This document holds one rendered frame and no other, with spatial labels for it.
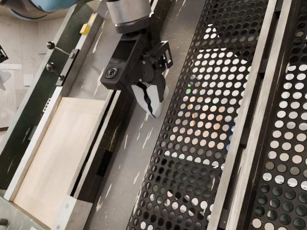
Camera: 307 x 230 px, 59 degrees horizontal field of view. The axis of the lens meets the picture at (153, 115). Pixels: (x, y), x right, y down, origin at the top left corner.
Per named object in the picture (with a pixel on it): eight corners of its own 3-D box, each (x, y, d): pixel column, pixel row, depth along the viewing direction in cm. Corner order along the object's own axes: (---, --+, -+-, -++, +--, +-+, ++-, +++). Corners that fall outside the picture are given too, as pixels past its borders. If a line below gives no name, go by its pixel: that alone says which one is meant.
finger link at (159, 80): (170, 99, 55) (160, 60, 51) (166, 103, 54) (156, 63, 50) (150, 98, 58) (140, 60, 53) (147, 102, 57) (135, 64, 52)
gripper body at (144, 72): (175, 67, 58) (162, 9, 52) (156, 86, 52) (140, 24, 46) (145, 67, 62) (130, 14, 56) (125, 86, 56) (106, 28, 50)
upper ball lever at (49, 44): (72, 61, 130) (44, 48, 126) (75, 54, 131) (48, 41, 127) (73, 59, 126) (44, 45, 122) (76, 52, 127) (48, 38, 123)
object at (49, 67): (57, 81, 126) (43, 67, 113) (60, 74, 127) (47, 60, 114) (64, 83, 125) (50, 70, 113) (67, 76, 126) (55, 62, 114)
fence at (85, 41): (12, 199, 115) (3, 197, 113) (97, 19, 140) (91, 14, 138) (17, 202, 112) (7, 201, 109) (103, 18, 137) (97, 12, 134)
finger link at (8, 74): (19, 85, 99) (5, 62, 94) (3, 93, 96) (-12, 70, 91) (17, 83, 101) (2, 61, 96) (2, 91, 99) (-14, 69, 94)
